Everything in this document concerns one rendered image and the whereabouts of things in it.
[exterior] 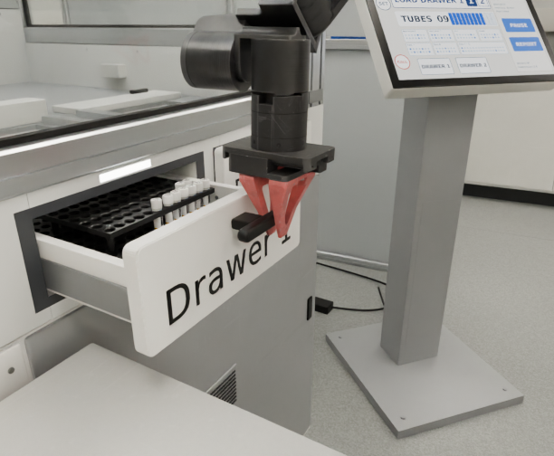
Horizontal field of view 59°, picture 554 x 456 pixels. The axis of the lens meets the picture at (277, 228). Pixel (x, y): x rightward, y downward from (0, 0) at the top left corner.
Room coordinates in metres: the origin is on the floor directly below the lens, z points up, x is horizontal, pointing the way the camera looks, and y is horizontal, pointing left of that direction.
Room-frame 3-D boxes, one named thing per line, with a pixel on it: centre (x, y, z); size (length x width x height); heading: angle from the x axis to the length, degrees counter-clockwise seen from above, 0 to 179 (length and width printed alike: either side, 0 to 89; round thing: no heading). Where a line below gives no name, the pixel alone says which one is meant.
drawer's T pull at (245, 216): (0.48, 0.03, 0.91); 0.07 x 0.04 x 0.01; 150
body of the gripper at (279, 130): (0.50, 0.00, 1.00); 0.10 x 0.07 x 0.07; 59
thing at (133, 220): (0.54, 0.13, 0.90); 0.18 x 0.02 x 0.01; 150
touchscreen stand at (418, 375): (1.36, -0.48, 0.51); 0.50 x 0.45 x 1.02; 19
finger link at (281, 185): (0.50, 0.00, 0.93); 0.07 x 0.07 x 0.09; 59
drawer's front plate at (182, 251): (0.49, 0.05, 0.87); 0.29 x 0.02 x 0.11; 150
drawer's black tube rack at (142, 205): (0.59, 0.22, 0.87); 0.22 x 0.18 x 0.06; 60
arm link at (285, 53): (0.50, 0.00, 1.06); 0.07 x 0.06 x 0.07; 65
